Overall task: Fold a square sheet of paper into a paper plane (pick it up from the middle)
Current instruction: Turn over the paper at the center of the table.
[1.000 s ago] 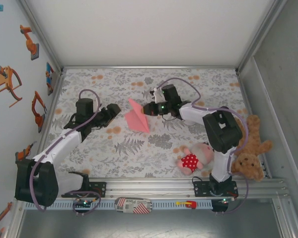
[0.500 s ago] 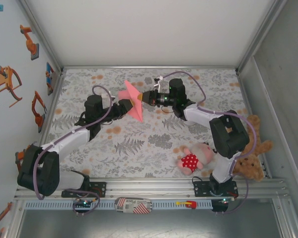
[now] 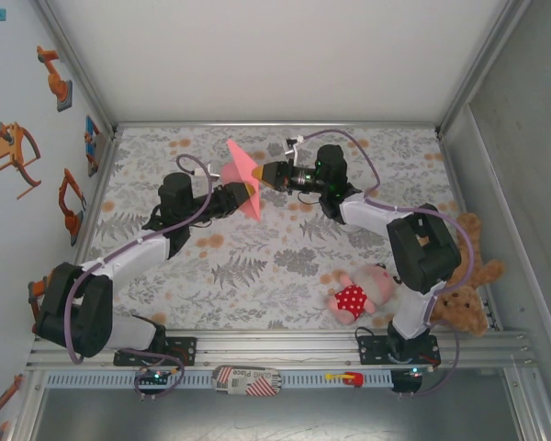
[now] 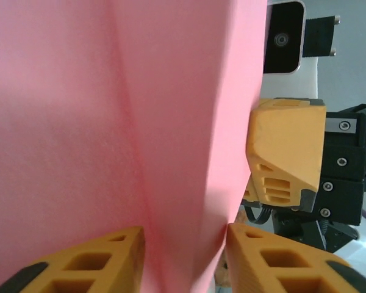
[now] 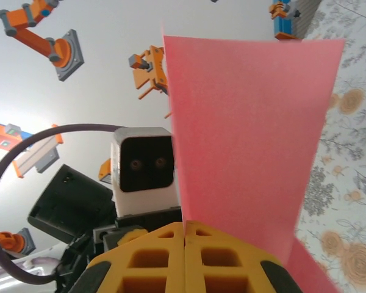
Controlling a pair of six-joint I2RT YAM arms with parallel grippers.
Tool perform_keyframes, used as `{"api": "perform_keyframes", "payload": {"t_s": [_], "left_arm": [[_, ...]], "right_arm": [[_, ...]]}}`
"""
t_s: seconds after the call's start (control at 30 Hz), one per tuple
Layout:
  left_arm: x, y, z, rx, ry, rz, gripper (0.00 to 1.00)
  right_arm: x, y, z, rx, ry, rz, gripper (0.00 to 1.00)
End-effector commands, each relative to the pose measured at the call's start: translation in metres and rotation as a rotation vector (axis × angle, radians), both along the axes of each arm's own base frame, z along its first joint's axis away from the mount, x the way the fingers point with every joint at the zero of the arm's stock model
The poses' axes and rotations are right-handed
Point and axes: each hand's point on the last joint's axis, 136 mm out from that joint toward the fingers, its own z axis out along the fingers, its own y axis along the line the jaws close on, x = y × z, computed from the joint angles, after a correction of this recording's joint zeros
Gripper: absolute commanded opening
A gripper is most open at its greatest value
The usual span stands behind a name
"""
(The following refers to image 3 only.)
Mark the pink cloth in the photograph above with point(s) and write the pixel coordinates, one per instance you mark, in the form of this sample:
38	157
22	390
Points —
239	170

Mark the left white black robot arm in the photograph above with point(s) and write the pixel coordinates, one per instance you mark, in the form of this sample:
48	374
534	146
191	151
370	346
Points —
133	255

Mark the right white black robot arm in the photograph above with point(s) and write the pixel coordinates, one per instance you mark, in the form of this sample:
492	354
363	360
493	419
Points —
422	252

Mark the floral patterned table mat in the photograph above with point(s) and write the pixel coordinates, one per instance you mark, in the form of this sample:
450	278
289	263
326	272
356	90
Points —
156	147

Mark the blue orange machine sticker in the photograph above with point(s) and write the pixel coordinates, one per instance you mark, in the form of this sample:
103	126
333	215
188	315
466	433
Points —
91	138

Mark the pink doll red dotted dress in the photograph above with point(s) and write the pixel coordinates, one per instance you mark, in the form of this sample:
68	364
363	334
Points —
351	298

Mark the orange grey gripper sticker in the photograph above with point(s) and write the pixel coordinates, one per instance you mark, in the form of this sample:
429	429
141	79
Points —
9	149

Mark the small circuit board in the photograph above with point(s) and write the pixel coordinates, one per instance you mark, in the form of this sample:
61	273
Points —
415	371
156	376

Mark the brown teddy bear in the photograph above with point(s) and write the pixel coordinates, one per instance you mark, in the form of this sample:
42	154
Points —
464	308

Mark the aluminium profile frame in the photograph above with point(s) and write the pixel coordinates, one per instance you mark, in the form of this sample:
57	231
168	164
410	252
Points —
280	344

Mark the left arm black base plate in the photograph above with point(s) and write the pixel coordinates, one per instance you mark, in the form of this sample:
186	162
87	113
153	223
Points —
186	351

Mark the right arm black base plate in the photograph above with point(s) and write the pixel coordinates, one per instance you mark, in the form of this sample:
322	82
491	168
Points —
372	351

